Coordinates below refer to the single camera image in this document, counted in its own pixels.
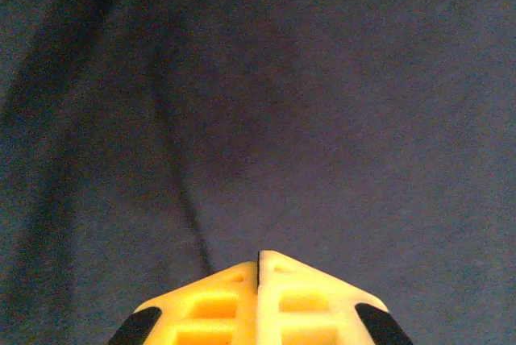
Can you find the black t-shirt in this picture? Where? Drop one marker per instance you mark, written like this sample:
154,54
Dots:
322,99

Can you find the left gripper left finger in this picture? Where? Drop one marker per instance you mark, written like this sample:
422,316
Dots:
209,308

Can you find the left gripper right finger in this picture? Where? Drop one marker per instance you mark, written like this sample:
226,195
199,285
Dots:
314,304

